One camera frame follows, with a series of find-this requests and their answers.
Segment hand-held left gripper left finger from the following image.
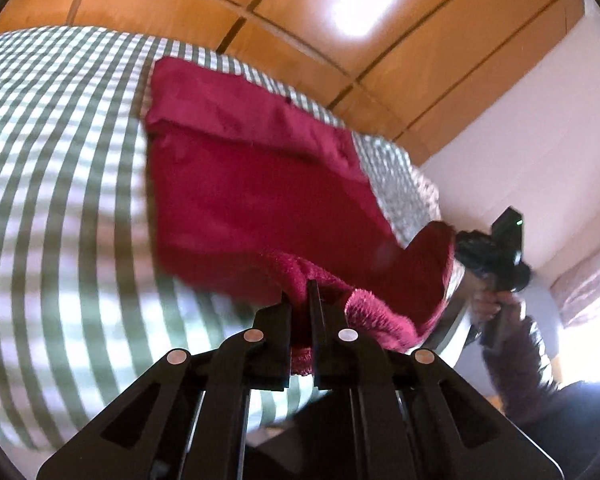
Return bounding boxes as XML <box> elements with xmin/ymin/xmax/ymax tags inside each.
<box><xmin>36</xmin><ymin>290</ymin><xmax>293</xmax><ymax>480</ymax></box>

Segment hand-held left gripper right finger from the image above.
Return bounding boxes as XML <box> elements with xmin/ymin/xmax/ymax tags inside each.
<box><xmin>305</xmin><ymin>280</ymin><xmax>563</xmax><ymax>480</ymax></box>

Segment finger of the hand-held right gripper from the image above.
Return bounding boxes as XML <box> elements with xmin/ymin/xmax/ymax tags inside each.
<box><xmin>455</xmin><ymin>230</ymin><xmax>488</xmax><ymax>272</ymax></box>

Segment dark red garment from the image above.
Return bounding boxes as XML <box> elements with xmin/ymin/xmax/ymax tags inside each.
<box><xmin>144</xmin><ymin>56</ymin><xmax>466</xmax><ymax>376</ymax></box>

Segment person's right forearm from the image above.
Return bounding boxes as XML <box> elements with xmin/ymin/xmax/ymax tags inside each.
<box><xmin>480</xmin><ymin>310</ymin><xmax>563</xmax><ymax>411</ymax></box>

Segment person's right hand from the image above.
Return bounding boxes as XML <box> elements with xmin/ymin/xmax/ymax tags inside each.
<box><xmin>472</xmin><ymin>287</ymin><xmax>525</xmax><ymax>332</ymax></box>

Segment pale patterned cloth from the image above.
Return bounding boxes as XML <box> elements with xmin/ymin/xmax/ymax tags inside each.
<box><xmin>550</xmin><ymin>245</ymin><xmax>600</xmax><ymax>331</ymax></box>

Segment person's dark trousers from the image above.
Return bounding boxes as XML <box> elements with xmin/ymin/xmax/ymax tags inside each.
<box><xmin>500</xmin><ymin>380</ymin><xmax>600</xmax><ymax>480</ymax></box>

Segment wooden wardrobe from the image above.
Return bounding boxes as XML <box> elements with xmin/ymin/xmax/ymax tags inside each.
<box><xmin>0</xmin><ymin>0</ymin><xmax>586</xmax><ymax>166</ymax></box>

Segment green checked bedsheet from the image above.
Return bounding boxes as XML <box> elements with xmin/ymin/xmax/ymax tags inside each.
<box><xmin>0</xmin><ymin>25</ymin><xmax>416</xmax><ymax>456</ymax></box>

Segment grey bed frame rail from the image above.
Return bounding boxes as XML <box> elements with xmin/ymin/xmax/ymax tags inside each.
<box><xmin>425</xmin><ymin>270</ymin><xmax>473</xmax><ymax>356</ymax></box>

